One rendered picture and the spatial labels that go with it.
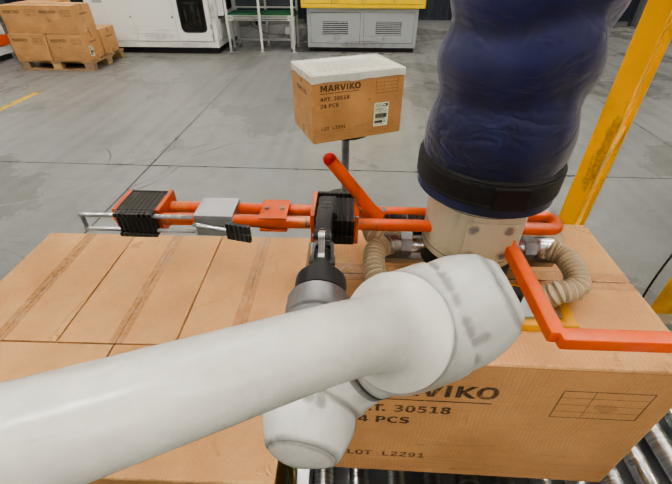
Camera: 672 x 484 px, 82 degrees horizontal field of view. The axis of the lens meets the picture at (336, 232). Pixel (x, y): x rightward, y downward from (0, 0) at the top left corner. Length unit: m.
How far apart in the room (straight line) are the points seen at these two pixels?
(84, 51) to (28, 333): 6.35
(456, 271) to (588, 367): 0.43
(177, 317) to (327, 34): 7.00
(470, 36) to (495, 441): 0.72
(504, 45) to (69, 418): 0.52
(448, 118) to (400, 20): 7.43
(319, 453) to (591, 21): 0.54
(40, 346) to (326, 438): 1.34
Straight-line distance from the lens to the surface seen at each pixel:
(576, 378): 0.76
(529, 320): 0.75
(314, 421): 0.40
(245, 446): 1.19
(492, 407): 0.79
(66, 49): 7.86
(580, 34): 0.55
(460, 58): 0.56
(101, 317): 1.63
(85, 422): 0.23
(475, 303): 0.34
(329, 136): 2.46
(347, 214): 0.68
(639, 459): 1.38
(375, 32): 8.00
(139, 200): 0.79
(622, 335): 0.62
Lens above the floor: 1.60
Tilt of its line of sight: 36 degrees down
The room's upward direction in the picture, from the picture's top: straight up
